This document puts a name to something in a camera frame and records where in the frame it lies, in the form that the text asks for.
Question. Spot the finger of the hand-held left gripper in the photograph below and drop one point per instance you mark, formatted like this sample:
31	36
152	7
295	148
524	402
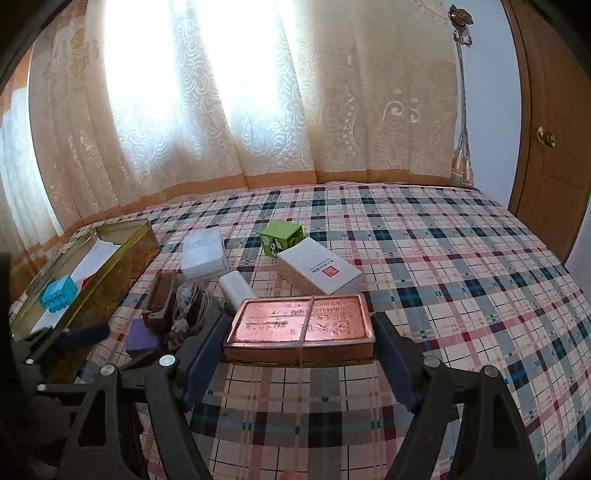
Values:
138	362
85	336

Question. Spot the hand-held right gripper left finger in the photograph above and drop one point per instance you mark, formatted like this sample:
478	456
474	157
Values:
202	357

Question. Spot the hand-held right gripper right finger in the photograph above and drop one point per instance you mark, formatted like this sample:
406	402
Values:
398	357

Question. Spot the purple block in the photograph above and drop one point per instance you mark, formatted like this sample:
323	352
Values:
141	339

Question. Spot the gold rectangular tin box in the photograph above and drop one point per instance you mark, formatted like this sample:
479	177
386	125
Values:
124	258

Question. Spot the copper tin with rubber band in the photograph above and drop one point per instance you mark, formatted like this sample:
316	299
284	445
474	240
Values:
300	323

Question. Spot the white box with red seal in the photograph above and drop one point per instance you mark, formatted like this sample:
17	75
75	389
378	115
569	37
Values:
318	270

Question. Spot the cyan block with holes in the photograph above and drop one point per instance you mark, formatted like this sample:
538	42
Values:
57	295

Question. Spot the red paper piece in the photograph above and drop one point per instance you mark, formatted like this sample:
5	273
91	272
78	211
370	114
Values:
89	279

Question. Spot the brown small box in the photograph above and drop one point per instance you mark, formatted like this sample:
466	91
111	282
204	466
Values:
159	297

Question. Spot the small white rounded box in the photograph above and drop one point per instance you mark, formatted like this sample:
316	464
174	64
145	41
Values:
235	290

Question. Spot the white paper sheet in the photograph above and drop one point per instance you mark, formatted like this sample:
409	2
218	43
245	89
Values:
99	256

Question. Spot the plaid bed sheet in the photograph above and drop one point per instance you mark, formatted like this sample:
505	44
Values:
461	277

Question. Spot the clear plastic box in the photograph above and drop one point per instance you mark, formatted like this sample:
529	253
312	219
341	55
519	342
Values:
203	254

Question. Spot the green cube box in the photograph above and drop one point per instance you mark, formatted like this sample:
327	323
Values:
279	237

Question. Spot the brass door knob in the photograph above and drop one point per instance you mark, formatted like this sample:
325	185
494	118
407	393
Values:
545	137

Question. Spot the cream patterned curtain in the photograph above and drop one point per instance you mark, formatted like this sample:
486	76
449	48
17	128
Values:
277	101

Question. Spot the brown wooden door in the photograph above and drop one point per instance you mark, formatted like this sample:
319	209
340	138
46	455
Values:
554	92

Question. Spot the gold flower wall hook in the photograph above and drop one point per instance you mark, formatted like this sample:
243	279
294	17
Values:
459	16

